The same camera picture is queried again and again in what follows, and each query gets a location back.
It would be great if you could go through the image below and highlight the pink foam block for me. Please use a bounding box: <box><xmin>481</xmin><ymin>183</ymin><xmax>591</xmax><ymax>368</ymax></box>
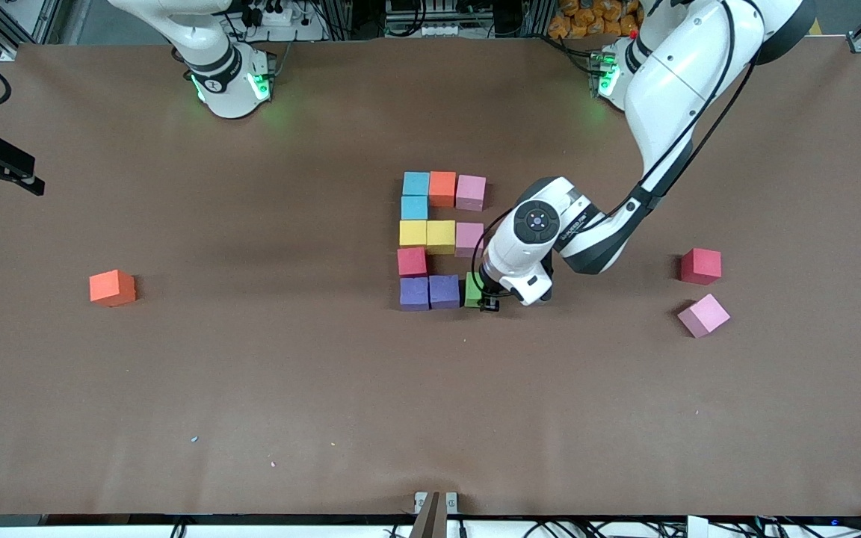
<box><xmin>455</xmin><ymin>175</ymin><xmax>487</xmax><ymax>212</ymax></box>
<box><xmin>455</xmin><ymin>222</ymin><xmax>485</xmax><ymax>259</ymax></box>
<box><xmin>676</xmin><ymin>293</ymin><xmax>732</xmax><ymax>339</ymax></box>

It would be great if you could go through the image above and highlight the paper table cover sheet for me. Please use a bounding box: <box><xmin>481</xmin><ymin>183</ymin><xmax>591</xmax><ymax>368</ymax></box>
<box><xmin>0</xmin><ymin>37</ymin><xmax>861</xmax><ymax>518</ymax></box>

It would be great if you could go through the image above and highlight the purple foam block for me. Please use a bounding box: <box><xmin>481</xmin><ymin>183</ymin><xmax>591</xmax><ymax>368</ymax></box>
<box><xmin>429</xmin><ymin>274</ymin><xmax>461</xmax><ymax>309</ymax></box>
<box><xmin>400</xmin><ymin>276</ymin><xmax>430</xmax><ymax>312</ymax></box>

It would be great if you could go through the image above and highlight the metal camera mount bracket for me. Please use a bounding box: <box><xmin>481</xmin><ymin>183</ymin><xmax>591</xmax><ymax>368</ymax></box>
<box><xmin>408</xmin><ymin>490</ymin><xmax>460</xmax><ymax>538</ymax></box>

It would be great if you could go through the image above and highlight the red foam block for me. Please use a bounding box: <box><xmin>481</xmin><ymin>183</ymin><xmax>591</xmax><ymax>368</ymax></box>
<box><xmin>680</xmin><ymin>247</ymin><xmax>723</xmax><ymax>286</ymax></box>
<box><xmin>397</xmin><ymin>247</ymin><xmax>430</xmax><ymax>279</ymax></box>

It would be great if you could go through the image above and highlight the orange packets heap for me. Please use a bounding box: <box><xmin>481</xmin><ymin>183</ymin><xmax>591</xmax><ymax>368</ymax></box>
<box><xmin>548</xmin><ymin>0</ymin><xmax>644</xmax><ymax>40</ymax></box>

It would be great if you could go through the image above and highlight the orange foam block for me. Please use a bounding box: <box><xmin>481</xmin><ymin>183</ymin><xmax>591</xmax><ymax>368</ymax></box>
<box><xmin>89</xmin><ymin>269</ymin><xmax>138</xmax><ymax>308</ymax></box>
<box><xmin>429</xmin><ymin>171</ymin><xmax>458</xmax><ymax>208</ymax></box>

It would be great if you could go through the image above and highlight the white power strip with plugs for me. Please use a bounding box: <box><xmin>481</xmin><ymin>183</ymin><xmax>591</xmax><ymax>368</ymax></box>
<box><xmin>240</xmin><ymin>0</ymin><xmax>327</xmax><ymax>43</ymax></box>

